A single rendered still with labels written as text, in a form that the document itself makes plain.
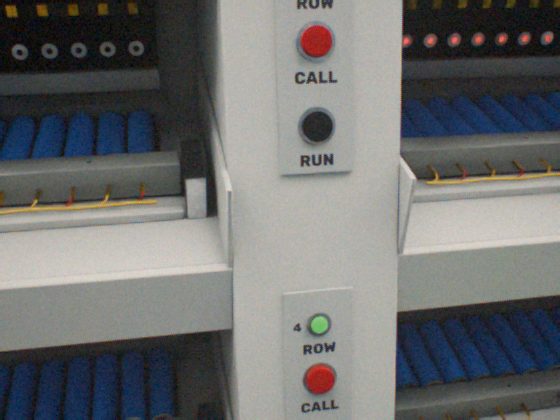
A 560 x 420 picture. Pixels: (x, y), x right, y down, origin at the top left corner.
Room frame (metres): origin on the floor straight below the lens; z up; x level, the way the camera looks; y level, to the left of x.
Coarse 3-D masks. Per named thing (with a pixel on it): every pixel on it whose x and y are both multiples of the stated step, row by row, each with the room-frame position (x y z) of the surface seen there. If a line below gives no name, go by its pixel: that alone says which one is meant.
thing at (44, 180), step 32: (0, 160) 0.38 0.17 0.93; (32, 160) 0.39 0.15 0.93; (64, 160) 0.39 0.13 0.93; (96, 160) 0.39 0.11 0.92; (128, 160) 0.39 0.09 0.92; (160, 160) 0.39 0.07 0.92; (0, 192) 0.37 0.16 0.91; (32, 192) 0.38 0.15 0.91; (64, 192) 0.38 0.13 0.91; (96, 192) 0.38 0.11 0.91; (128, 192) 0.39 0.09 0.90; (160, 192) 0.39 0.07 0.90
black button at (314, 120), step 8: (312, 112) 0.33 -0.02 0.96; (320, 112) 0.33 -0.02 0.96; (304, 120) 0.33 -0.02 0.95; (312, 120) 0.33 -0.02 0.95; (320, 120) 0.33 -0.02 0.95; (328, 120) 0.33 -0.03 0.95; (304, 128) 0.33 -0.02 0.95; (312, 128) 0.33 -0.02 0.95; (320, 128) 0.33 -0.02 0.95; (328, 128) 0.33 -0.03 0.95; (312, 136) 0.33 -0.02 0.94; (320, 136) 0.33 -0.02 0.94; (328, 136) 0.33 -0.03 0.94
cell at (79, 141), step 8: (80, 112) 0.46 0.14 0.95; (72, 120) 0.45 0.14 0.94; (80, 120) 0.45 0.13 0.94; (88, 120) 0.45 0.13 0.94; (72, 128) 0.44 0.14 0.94; (80, 128) 0.44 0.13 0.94; (88, 128) 0.44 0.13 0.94; (72, 136) 0.43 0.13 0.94; (80, 136) 0.43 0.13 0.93; (88, 136) 0.43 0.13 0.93; (72, 144) 0.42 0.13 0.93; (80, 144) 0.42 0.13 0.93; (88, 144) 0.42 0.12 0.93; (64, 152) 0.42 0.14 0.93; (72, 152) 0.41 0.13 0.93; (80, 152) 0.41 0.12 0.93; (88, 152) 0.41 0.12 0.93
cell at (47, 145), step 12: (48, 120) 0.45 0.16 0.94; (60, 120) 0.45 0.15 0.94; (48, 132) 0.43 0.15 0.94; (60, 132) 0.44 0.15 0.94; (36, 144) 0.42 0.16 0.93; (48, 144) 0.41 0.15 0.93; (60, 144) 0.43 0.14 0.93; (36, 156) 0.40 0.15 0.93; (48, 156) 0.40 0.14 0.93; (60, 156) 0.42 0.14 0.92
